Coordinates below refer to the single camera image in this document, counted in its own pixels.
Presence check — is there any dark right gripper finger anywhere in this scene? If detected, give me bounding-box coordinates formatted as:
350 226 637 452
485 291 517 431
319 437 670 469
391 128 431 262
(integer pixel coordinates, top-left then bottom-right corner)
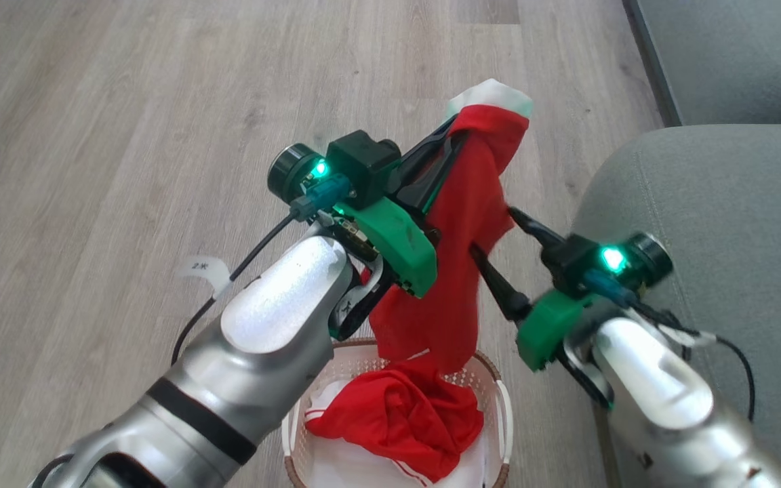
506 206 568 256
468 244 534 323

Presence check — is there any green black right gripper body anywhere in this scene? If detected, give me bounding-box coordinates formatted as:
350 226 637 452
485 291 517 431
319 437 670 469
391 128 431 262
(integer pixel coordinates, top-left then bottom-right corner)
516 289 602 373

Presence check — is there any red garment with white stripes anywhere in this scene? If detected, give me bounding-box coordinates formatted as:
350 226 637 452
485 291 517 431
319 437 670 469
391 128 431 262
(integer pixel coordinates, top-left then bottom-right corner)
304 78 534 485

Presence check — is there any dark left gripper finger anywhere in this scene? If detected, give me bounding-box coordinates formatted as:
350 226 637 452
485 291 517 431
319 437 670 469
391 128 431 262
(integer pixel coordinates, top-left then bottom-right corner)
424 131 470 218
397 122 460 184

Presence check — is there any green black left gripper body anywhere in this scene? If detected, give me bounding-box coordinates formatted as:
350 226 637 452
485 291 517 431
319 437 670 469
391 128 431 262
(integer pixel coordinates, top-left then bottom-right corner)
333 178 441 300

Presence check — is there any grey fabric sofa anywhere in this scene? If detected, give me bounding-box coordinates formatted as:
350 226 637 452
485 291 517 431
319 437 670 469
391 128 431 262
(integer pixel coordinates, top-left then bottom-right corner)
569 123 781 488

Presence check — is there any white paper cable tag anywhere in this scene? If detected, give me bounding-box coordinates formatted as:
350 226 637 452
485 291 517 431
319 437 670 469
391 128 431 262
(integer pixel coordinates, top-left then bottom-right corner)
177 256 233 300

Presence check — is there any white basket with brown rim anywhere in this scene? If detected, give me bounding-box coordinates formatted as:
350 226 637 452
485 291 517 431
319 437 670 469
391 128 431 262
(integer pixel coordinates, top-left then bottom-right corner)
281 337 515 488

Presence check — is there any grey sofa section dark edge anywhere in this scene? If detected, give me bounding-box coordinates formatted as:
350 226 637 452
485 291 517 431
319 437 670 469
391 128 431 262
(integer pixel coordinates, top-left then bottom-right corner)
623 0 781 127

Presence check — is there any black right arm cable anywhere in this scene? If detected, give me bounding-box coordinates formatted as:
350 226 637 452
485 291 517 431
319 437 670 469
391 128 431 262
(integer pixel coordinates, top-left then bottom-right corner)
628 297 756 422

